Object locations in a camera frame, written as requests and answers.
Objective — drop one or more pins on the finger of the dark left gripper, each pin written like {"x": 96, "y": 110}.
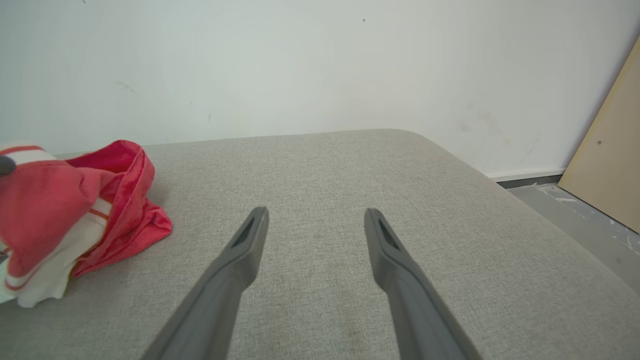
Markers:
{"x": 5, "y": 165}

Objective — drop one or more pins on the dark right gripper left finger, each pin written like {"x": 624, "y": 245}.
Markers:
{"x": 220, "y": 295}

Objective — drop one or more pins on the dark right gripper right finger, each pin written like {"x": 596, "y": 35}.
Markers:
{"x": 415, "y": 310}

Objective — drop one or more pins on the red shorts white stripes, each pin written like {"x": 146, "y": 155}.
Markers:
{"x": 45, "y": 210}

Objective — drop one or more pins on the grey fabric sofa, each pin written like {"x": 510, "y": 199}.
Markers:
{"x": 320, "y": 175}

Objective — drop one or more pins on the light wooden board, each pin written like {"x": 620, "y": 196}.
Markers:
{"x": 610, "y": 165}

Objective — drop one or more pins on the white wall baseboard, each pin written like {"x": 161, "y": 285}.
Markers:
{"x": 530, "y": 175}

